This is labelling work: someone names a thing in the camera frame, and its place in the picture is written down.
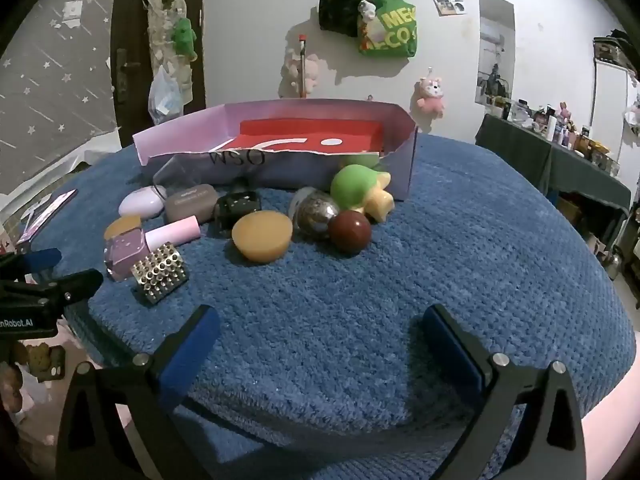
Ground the tall wall mirror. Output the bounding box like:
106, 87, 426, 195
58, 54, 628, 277
475, 0, 516, 106

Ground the brown ball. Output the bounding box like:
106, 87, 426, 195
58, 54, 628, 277
327, 210, 373, 256

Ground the row of bottles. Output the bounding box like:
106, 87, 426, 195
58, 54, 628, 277
487, 95, 621, 176

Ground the dark green cloth table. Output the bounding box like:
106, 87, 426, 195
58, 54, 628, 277
475, 112, 632, 211

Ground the small tan disc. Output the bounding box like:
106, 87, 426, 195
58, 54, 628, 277
104, 215, 143, 241

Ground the taupe earbud case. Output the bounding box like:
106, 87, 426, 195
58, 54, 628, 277
165, 185, 220, 223

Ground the clear plastic bag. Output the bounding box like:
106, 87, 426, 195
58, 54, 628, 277
148, 65, 183, 126

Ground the white plastic sheet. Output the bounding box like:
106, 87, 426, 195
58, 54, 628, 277
0, 127, 123, 211

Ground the pink pig plush toy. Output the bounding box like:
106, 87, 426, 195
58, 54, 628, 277
414, 76, 447, 118

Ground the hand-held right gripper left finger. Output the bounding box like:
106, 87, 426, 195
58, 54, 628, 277
55, 304, 222, 480

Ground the pink cardboard box red inside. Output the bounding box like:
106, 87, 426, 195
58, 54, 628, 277
132, 99, 418, 201

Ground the smartphone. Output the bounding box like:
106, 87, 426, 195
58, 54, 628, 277
17, 189, 79, 246

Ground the purple cube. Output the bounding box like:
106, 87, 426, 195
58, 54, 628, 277
104, 230, 150, 282

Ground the white pink earbud case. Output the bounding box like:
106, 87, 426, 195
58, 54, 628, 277
118, 186, 167, 219

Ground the green tote bag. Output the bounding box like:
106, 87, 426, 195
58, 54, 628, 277
357, 0, 418, 58

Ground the pink cylinder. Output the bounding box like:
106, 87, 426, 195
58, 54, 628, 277
144, 216, 202, 248

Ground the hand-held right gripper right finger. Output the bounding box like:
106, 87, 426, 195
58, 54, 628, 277
409, 304, 588, 480

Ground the black bag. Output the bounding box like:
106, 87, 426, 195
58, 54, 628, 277
318, 0, 365, 38

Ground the white cabinet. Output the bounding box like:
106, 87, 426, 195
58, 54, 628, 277
590, 35, 640, 181

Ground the dark door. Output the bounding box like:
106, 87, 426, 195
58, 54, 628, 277
109, 0, 208, 148

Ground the pink bed sheet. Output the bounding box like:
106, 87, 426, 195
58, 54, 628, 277
15, 330, 640, 480

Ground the green plush toy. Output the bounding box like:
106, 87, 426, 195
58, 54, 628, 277
171, 16, 198, 61

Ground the large tan round soap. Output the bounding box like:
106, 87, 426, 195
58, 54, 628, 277
231, 211, 294, 263

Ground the door handle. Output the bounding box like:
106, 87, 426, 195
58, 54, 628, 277
114, 47, 142, 106

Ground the silver ball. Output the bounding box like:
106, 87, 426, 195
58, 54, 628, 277
289, 186, 343, 241

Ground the green turtle toy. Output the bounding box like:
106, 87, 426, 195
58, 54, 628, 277
330, 165, 396, 223

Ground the pale pink plush toy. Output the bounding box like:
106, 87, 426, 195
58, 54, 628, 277
284, 49, 321, 96

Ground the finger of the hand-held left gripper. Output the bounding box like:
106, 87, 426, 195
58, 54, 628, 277
0, 247, 63, 283
0, 269, 104, 308

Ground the metal bead cube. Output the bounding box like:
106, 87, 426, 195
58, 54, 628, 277
131, 241, 191, 306

